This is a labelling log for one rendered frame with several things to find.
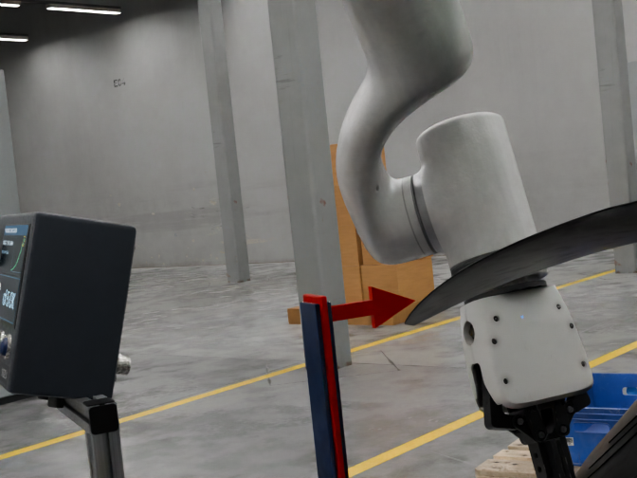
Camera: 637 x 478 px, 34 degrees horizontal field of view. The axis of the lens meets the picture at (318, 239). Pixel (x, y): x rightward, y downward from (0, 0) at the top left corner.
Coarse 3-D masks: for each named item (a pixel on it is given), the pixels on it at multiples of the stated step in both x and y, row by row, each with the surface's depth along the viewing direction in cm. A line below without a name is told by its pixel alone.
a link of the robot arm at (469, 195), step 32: (448, 128) 92; (480, 128) 92; (448, 160) 92; (480, 160) 91; (512, 160) 93; (416, 192) 93; (448, 192) 92; (480, 192) 91; (512, 192) 92; (448, 224) 92; (480, 224) 90; (512, 224) 90; (448, 256) 93; (480, 256) 90
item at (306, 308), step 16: (304, 304) 58; (304, 320) 58; (320, 320) 57; (304, 336) 58; (320, 336) 57; (320, 352) 57; (320, 368) 57; (320, 384) 57; (320, 400) 57; (320, 416) 57; (320, 432) 58; (320, 448) 58; (320, 464) 58
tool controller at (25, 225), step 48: (0, 240) 126; (48, 240) 108; (96, 240) 110; (48, 288) 108; (96, 288) 110; (48, 336) 108; (96, 336) 110; (0, 384) 112; (48, 384) 108; (96, 384) 110
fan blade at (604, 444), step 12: (636, 408) 87; (624, 420) 88; (636, 420) 85; (612, 432) 88; (624, 432) 86; (636, 432) 83; (600, 444) 90; (612, 444) 86; (624, 444) 84; (636, 444) 82; (588, 456) 93; (600, 456) 87; (612, 456) 84; (624, 456) 82; (636, 456) 80; (588, 468) 88; (600, 468) 85; (612, 468) 82; (624, 468) 80; (636, 468) 79
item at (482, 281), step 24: (600, 216) 52; (624, 216) 53; (528, 240) 55; (552, 240) 56; (576, 240) 57; (600, 240) 59; (624, 240) 61; (480, 264) 59; (504, 264) 60; (528, 264) 63; (552, 264) 68; (456, 288) 64; (480, 288) 68; (432, 312) 70
